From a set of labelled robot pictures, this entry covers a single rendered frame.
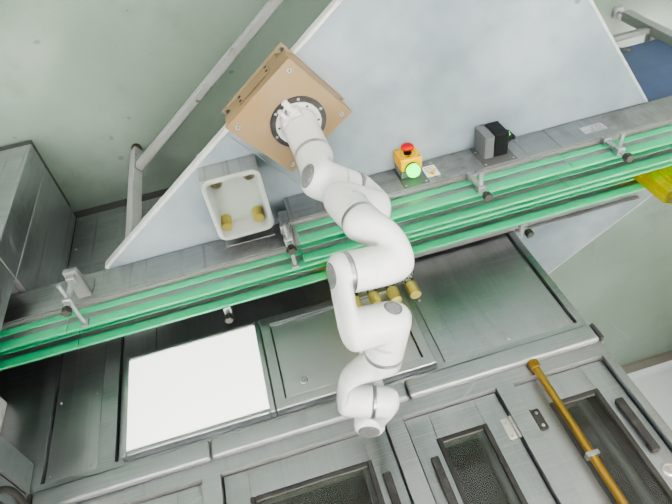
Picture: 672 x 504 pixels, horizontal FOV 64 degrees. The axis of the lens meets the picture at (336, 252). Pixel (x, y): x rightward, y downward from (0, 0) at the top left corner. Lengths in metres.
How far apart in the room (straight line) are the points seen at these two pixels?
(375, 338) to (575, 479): 0.68
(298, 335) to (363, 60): 0.83
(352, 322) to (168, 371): 0.85
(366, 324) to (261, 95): 0.69
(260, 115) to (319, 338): 0.68
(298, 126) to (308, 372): 0.70
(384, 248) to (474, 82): 0.82
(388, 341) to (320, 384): 0.54
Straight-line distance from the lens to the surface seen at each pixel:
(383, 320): 1.04
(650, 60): 2.51
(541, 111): 1.94
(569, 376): 1.66
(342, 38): 1.54
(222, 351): 1.72
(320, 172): 1.24
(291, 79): 1.44
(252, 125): 1.48
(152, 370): 1.77
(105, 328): 1.83
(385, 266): 1.05
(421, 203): 1.66
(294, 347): 1.66
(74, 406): 1.87
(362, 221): 1.08
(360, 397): 1.25
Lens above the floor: 2.15
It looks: 46 degrees down
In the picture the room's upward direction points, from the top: 159 degrees clockwise
